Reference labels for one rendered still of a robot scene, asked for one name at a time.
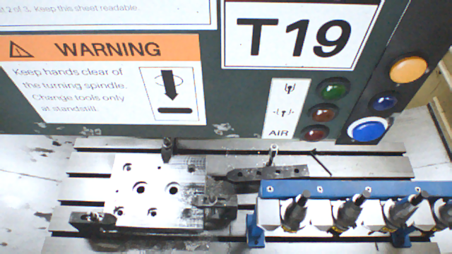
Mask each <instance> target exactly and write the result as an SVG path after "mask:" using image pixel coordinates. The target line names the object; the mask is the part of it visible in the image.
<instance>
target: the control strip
mask: <svg viewBox="0 0 452 254"><path fill-rule="evenodd" d="M451 46H452V0H410V3H409V5H408V7H407V9H406V10H405V12H404V14H403V16H402V18H401V19H400V22H399V23H398V27H397V28H396V29H395V32H394V33H393V35H392V37H391V39H390V41H389V42H388V44H387V46H386V48H385V49H384V51H383V53H382V55H381V58H380V59H379V61H378V63H377V65H376V66H375V68H374V70H373V72H372V75H371V77H370V79H369V81H368V83H367V85H366V86H365V88H364V90H363V92H362V94H361V96H359V99H358V100H357V102H356V104H355V106H354V107H353V109H352V112H351V113H350V115H349V117H348V119H347V121H346V122H345V125H344V126H343V129H342V130H341V132H340V134H339V136H338V139H337V140H336V142H335V145H378V144H379V142H380V140H381V139H382V137H384V136H385V134H386V133H387V131H388V130H389V129H390V127H391V126H392V125H393V123H394V122H395V120H396V119H397V118H398V117H399V116H400V114H401V113H402V112H403V110H404V109H405V108H406V106H407V105H408V103H409V102H410V101H411V99H412V98H413V97H414V96H415V95H416V93H417V92H418V91H419V89H420V88H421V87H422V86H423V83H424V82H425V81H426V79H427V78H428V76H429V75H430V74H431V72H432V71H433V70H434V69H435V68H436V66H437V65H438V64H439V62H440V61H441V59H442V58H443V57H444V55H445V54H446V52H447V51H448V50H449V49H450V48H451ZM411 56H418V57H421V59H424V60H425V62H426V65H427V67H426V70H425V71H424V73H423V74H422V75H421V76H420V77H419V78H418V79H416V80H413V81H410V82H408V83H397V82H395V81H393V80H392V79H391V77H390V70H391V68H392V67H393V66H394V65H395V64H396V63H397V62H398V61H400V60H402V59H405V58H408V57H411ZM334 83H338V84H340V85H343V86H345V88H346V92H345V94H344V95H343V96H342V97H341V98H340V99H337V100H326V99H324V98H323V97H322V96H321V91H322V90H323V89H324V88H325V87H327V86H329V85H331V84H334ZM349 91H350V84H349V83H348V80H346V79H344V78H329V79H327V80H325V81H323V82H322V83H320V84H319V85H318V87H317V89H316V95H317V97H318V98H319V99H320V100H321V101H324V102H336V101H339V100H341V99H343V98H344V97H345V96H346V95H347V94H348V93H349ZM385 96H394V97H396V98H397V99H398V101H397V103H396V105H395V106H394V107H391V109H389V110H385V111H377V110H376V109H375V108H374V107H373V104H374V103H375V101H376V100H377V99H379V98H381V97H385ZM320 109H330V110H332V111H334V113H335V116H334V118H333V119H331V120H330V121H333V120H334V119H336V118H337V117H338V115H339V111H338V108H337V106H335V105H332V104H319V105H316V106H314V107H312V108H311V109H310V110H309V111H308V114H307V118H308V119H309V120H310V122H313V123H320V122H316V121H314V120H313V119H312V115H313V114H315V113H316V111H318V110H320ZM330 121H327V122H322V123H328V122H330ZM365 121H380V122H382V123H383V124H384V127H385V131H384V133H383V135H381V136H380V137H378V138H376V139H374V140H371V141H368V142H361V141H358V140H355V139H354V138H353V137H352V134H351V130H352V129H353V128H354V127H355V126H357V124H359V123H362V122H365ZM313 130H320V131H323V132H324V133H325V136H324V137H323V139H322V140H324V139H325V138H326V137H327V136H328V129H327V128H326V127H324V126H320V125H319V124H315V126H308V127H306V128H305V129H304V130H302V132H301V139H302V140H304V141H306V142H309V143H316V142H319V141H322V140H319V141H314V142H312V141H308V140H306V139H305V138H304V136H305V134H306V133H307V132H309V131H313Z"/></svg>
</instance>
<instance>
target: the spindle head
mask: <svg viewBox="0 0 452 254"><path fill-rule="evenodd" d="M409 3H410V0H385V1H384V3H383V5H382V7H381V10H380V11H379V14H378V16H377V17H376V20H375V22H374V24H373V26H372V27H373V28H372V29H371V32H370V33H369V36H368V38H367V41H366V43H365V45H364V47H363V49H362V52H361V54H360V55H359V58H358V60H357V62H356V64H355V67H354V69H353V71H331V70H322V69H248V68H222V43H221V0H216V8H217V30H191V29H154V30H108V29H102V30H33V31H27V30H2V31H0V35H71V34H89V35H113V34H171V35H178V34H198V43H199V51H200V60H201V77H203V94H204V103H205V112H206V124H151V123H47V122H46V121H45V120H44V119H43V118H42V117H41V116H40V114H39V113H38V112H37V111H36V109H35V108H34V107H33V106H32V104H31V103H30V102H29V100H28V99H27V98H26V97H25V95H24V94H23V93H22V92H21V91H20V90H19V89H18V86H17V85H16V84H15V83H14V82H13V81H12V79H11V78H10V77H9V76H8V74H7V73H6V72H5V70H4V69H3V68H2V66H1V64H0V135H94V136H153V137H154V138H262V135H263V128H264V123H265V119H266V111H267V106H268V98H269V94H270V86H271V82H272V78H311V82H310V84H309V89H308V91H307V95H306V97H305V100H304V104H303V107H302V111H301V114H300V117H299V119H298V121H297V125H296V128H295V131H294V134H293V136H292V139H301V132H302V130H304V129H305V128H306V127H308V126H315V124H319V125H320V126H324V127H326V128H327V129H328V136H327V137H326V138H325V139H329V140H337V139H338V136H339V134H340V132H341V130H342V129H343V126H344V125H345V122H346V121H347V119H348V117H349V115H350V113H351V112H352V109H353V107H354V106H355V104H356V102H357V100H358V99H359V96H361V94H362V92H363V90H364V88H365V86H366V85H367V83H368V81H369V79H370V77H371V75H372V72H373V70H374V68H375V66H376V65H377V63H378V61H379V59H380V58H381V55H382V53H383V51H384V49H385V48H386V45H387V44H388V41H389V40H390V38H391V36H392V34H393V32H394V31H395V29H396V27H397V25H398V22H399V20H400V19H401V17H402V15H403V13H404V12H405V9H406V8H407V6H408V4H409ZM329 78H344V79H346V80H348V83H349V84H350V91H349V93H348V94H347V95H346V96H345V97H344V98H343V99H341V100H339V101H336V102H324V101H321V100H320V99H319V98H318V97H317V95H316V89H317V87H318V85H319V84H320V83H322V82H323V81H325V80H327V79H329ZM319 104H332V105H335V106H337V108H338V111H339V115H338V117H337V118H336V119H334V120H333V121H330V122H328V123H313V122H310V120H309V119H308V118H307V114H308V111H309V110H310V109H311V108H312V107H314V106H316V105H319Z"/></svg>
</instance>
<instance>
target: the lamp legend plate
mask: <svg viewBox="0 0 452 254"><path fill-rule="evenodd" d="M310 82H311V78H272V82H271V86H270V94H269V98H268V106H267V111H266V119H265V123H264V128H263V135H262V139H292V136H293V134H294V131H295V128H296V125H297V121H298V119H299V117H300V114H301V111H302V107H303V104H304V100H305V97H306V95H307V91H308V89H309V84H310Z"/></svg>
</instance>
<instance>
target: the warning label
mask: <svg viewBox="0 0 452 254"><path fill-rule="evenodd" d="M0 64H1V66H2V68H3V69H4V70H5V72H6V73H7V74H8V76H9V77H10V78H11V79H12V81H13V82H14V83H15V84H16V85H17V86H18V89H19V90H20V91H21V92H22V93H23V94H24V95H25V97H26V98H27V99H28V100H29V102H30V103H31V104H32V106H33V107H34V108H35V109H36V111H37V112H38V113H39V114H40V116H41V117H42V118H43V119H44V120H45V121H46V122H47V123H151V124H206V112H205V103H204V94H203V77H201V60H200V51H199V43H198V34H178V35H171V34H113V35H89V34H71V35H0Z"/></svg>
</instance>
